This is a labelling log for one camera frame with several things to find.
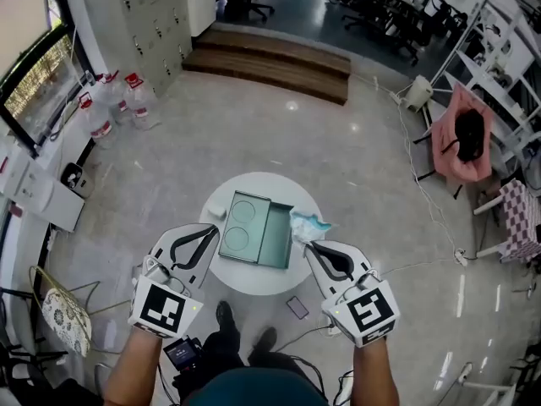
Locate person's black trouser legs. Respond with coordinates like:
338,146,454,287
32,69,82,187
198,327,314,380

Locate person's left black shoe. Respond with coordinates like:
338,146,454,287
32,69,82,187
215,299,240,343

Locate floral cushion wire chair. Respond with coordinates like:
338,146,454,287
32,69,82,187
27,265,94,359

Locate black bag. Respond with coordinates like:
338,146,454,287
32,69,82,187
440,108,487,164

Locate person's black shoe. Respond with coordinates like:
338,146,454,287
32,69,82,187
215,299,240,343
252,326,279,355

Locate grey metal locker cabinet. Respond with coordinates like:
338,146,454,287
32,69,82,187
79,0,194,99

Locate black framed window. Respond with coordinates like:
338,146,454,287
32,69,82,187
0,0,95,158

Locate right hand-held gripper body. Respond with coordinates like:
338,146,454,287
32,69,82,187
320,268,402,348

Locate white shelf rack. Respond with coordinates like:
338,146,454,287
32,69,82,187
429,0,541,160

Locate purple checkered cloth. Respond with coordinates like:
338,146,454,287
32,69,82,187
497,178,541,265

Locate brown wooden steps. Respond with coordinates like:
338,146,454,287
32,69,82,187
182,29,352,107

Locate large clear water bottle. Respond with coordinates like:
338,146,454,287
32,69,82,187
94,70,133,127
123,72,161,131
77,91,117,150

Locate white low cabinet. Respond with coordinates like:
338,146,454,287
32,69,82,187
0,140,86,233

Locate purple smartphone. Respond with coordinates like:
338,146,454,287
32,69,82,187
285,295,311,321

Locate person's right black shoe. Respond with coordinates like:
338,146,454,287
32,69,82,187
252,326,279,355

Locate pink chair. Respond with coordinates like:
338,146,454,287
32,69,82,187
413,84,495,200

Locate person's left forearm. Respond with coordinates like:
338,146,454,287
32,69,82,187
102,326,171,406

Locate person's teal shirt torso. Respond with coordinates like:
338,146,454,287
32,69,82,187
184,367,331,406

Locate small black bin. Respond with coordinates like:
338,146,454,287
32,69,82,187
60,162,96,200

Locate white box appliance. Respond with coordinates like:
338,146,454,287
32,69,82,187
403,74,434,113

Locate black camera with screen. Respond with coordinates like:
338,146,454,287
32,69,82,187
161,335,205,374

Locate green metal box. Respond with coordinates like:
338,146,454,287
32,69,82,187
217,189,295,271

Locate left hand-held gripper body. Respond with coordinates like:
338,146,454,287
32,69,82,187
128,254,205,340

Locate blue white item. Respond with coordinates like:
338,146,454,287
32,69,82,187
288,209,336,251

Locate person's right forearm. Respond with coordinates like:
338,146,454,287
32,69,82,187
352,337,401,406

